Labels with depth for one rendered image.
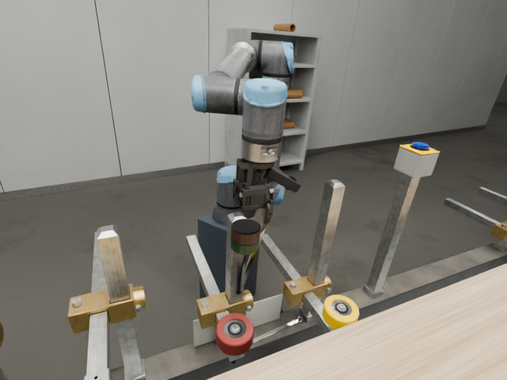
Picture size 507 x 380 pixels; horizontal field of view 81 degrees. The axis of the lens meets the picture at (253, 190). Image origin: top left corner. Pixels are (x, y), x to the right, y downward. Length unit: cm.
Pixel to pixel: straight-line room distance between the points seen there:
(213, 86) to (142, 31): 250
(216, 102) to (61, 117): 260
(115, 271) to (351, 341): 50
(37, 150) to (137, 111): 95
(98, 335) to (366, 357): 51
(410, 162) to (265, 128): 42
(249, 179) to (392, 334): 46
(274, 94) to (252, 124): 7
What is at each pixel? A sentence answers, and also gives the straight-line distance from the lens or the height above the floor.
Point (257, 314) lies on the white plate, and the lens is 92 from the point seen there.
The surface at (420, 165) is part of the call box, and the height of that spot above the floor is 119.
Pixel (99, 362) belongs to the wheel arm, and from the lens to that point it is 62.
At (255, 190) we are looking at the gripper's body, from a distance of 68.
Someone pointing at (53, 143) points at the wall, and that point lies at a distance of 332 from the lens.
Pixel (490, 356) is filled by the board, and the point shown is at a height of 90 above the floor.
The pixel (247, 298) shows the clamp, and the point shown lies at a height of 87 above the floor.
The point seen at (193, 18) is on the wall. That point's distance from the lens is 336.
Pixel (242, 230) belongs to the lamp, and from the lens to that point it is 59.
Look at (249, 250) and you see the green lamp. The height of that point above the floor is 107.
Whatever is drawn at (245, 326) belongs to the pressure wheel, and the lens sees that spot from 69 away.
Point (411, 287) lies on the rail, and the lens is 124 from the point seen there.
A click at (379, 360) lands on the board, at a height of 90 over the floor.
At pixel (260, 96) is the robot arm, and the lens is 61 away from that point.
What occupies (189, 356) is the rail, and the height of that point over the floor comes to 70.
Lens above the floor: 144
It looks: 27 degrees down
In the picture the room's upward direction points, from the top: 4 degrees clockwise
